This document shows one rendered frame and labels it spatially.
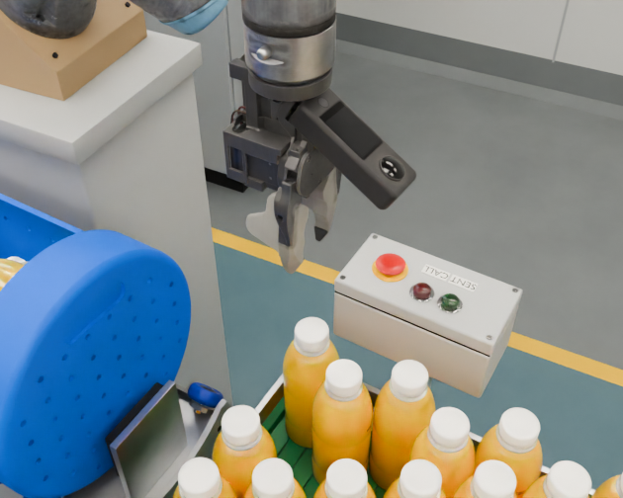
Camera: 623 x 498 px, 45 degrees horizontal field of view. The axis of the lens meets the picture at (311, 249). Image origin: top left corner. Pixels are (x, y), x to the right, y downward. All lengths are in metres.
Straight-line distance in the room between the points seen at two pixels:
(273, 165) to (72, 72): 0.55
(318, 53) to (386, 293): 0.36
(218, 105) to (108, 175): 1.43
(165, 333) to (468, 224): 1.93
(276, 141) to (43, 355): 0.29
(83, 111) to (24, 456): 0.54
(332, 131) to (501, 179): 2.33
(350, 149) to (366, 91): 2.76
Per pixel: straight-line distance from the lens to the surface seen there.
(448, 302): 0.86
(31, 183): 1.22
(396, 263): 0.90
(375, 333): 0.92
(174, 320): 0.88
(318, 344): 0.84
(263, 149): 0.66
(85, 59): 1.19
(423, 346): 0.89
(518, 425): 0.80
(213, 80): 2.53
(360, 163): 0.63
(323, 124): 0.63
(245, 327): 2.31
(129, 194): 1.23
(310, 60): 0.61
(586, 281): 2.60
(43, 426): 0.78
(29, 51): 1.16
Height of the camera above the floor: 1.73
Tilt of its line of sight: 43 degrees down
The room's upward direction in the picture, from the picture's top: straight up
